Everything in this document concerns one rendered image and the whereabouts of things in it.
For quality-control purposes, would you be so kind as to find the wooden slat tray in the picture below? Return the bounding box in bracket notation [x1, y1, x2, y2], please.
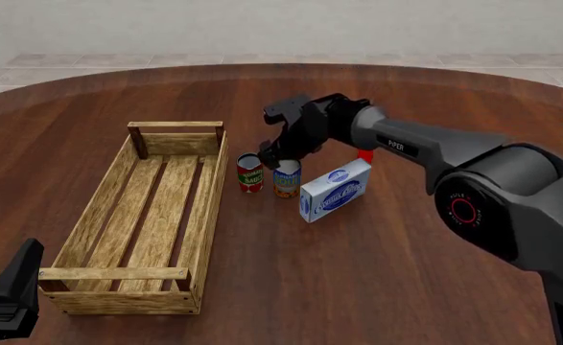
[37, 121, 229, 316]

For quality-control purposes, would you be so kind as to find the tomato sauce tin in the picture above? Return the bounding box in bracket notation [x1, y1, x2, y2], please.
[236, 152, 265, 195]

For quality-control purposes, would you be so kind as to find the small red bottle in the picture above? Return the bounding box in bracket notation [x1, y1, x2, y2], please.
[356, 148, 376, 168]

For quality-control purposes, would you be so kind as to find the white blue cream cheese box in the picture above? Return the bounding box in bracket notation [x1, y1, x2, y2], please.
[298, 157, 374, 224]

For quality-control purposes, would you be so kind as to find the alphabet soup tin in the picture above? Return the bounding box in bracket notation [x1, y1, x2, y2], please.
[272, 158, 303, 199]

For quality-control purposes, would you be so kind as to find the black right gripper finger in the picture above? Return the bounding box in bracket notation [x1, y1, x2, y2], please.
[257, 138, 283, 171]

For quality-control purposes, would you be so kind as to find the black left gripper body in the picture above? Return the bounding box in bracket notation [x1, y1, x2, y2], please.
[0, 303, 40, 341]

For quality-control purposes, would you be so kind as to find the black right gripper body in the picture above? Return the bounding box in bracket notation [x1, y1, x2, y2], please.
[276, 103, 331, 161]

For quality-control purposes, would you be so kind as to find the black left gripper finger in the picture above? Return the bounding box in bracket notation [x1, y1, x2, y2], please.
[0, 237, 45, 313]

